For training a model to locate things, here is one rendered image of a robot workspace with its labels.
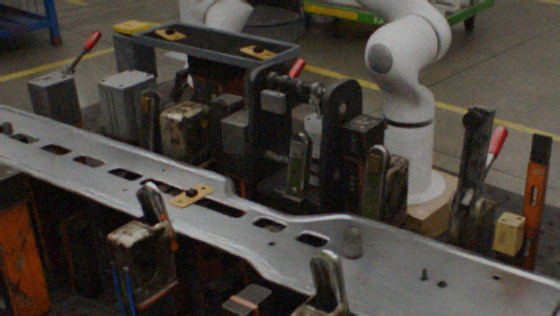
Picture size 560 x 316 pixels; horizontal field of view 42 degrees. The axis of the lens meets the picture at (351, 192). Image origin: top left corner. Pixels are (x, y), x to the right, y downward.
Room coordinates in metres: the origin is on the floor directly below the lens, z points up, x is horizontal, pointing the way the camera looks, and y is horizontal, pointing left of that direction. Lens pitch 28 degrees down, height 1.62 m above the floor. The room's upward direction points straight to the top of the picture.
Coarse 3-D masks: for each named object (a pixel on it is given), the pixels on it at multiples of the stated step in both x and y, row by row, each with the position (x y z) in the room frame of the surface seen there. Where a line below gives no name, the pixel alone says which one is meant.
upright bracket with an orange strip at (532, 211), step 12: (540, 144) 0.96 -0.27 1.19; (540, 156) 0.96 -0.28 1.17; (528, 168) 0.97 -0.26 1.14; (540, 168) 0.96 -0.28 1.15; (528, 180) 0.97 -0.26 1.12; (540, 180) 0.96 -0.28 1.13; (528, 192) 0.97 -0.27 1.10; (540, 192) 0.96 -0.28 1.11; (528, 204) 0.97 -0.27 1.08; (540, 204) 0.96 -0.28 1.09; (528, 216) 0.97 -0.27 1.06; (540, 216) 0.96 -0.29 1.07; (528, 228) 0.96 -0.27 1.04; (540, 228) 0.96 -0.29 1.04; (528, 252) 0.96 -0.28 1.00; (528, 264) 0.96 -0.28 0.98
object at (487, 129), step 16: (480, 112) 1.03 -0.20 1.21; (480, 128) 1.02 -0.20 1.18; (464, 144) 1.02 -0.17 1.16; (480, 144) 1.01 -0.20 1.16; (464, 160) 1.02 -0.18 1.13; (480, 160) 1.00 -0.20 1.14; (464, 176) 1.02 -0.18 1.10; (480, 176) 1.00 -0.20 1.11; (464, 192) 1.02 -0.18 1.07; (480, 192) 1.01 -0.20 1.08
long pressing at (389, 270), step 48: (0, 144) 1.37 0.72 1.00; (48, 144) 1.38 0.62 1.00; (96, 144) 1.37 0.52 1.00; (96, 192) 1.16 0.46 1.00; (240, 240) 1.00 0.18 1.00; (288, 240) 1.00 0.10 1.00; (336, 240) 1.00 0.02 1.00; (384, 240) 1.00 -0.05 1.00; (432, 240) 0.99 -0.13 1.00; (288, 288) 0.88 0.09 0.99; (384, 288) 0.87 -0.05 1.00; (432, 288) 0.87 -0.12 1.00; (480, 288) 0.87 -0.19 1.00; (528, 288) 0.87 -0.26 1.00
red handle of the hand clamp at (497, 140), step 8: (496, 128) 1.11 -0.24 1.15; (504, 128) 1.11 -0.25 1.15; (496, 136) 1.09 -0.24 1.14; (504, 136) 1.10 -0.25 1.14; (496, 144) 1.08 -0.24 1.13; (488, 152) 1.08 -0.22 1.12; (496, 152) 1.07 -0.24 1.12; (488, 160) 1.06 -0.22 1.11; (488, 168) 1.05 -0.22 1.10; (472, 192) 1.02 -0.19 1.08; (464, 200) 1.01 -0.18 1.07
